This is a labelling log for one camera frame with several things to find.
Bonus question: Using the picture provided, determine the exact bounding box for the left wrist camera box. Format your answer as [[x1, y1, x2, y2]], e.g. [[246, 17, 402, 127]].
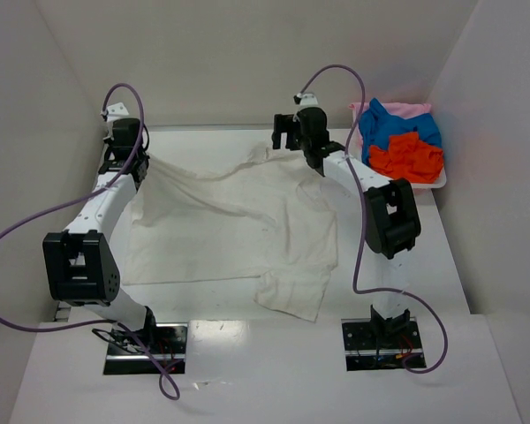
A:
[[101, 102, 130, 123]]

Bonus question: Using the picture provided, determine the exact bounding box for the purple cable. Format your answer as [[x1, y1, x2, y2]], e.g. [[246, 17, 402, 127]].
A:
[[298, 64, 450, 375], [0, 82, 181, 401]]

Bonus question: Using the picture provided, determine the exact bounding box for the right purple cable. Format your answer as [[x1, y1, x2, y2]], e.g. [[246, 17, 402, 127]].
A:
[[298, 64, 450, 375]]

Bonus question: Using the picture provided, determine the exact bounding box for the pink plastic basket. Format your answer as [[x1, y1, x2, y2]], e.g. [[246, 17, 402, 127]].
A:
[[350, 102, 446, 189]]

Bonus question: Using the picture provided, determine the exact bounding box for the blue t shirt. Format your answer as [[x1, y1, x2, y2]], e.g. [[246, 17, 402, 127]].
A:
[[358, 98, 443, 164]]

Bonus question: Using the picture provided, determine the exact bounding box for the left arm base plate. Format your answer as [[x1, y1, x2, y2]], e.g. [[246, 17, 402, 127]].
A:
[[93, 323, 188, 375]]

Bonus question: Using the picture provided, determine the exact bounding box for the orange t shirt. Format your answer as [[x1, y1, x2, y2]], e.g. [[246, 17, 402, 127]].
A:
[[368, 132, 444, 184]]

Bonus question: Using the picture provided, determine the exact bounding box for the white t shirt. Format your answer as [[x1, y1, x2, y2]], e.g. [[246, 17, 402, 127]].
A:
[[123, 144, 337, 322]]

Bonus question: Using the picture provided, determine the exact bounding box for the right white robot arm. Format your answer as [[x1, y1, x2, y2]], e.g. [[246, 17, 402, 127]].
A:
[[271, 106, 421, 348]]

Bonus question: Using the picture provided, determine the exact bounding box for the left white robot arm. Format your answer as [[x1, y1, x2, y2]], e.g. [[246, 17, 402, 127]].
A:
[[42, 117, 156, 345]]

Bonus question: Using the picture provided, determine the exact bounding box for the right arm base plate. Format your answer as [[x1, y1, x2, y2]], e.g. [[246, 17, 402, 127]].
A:
[[341, 318, 427, 371]]

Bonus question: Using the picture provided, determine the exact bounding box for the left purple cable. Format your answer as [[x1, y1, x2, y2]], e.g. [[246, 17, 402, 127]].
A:
[[0, 82, 181, 401]]

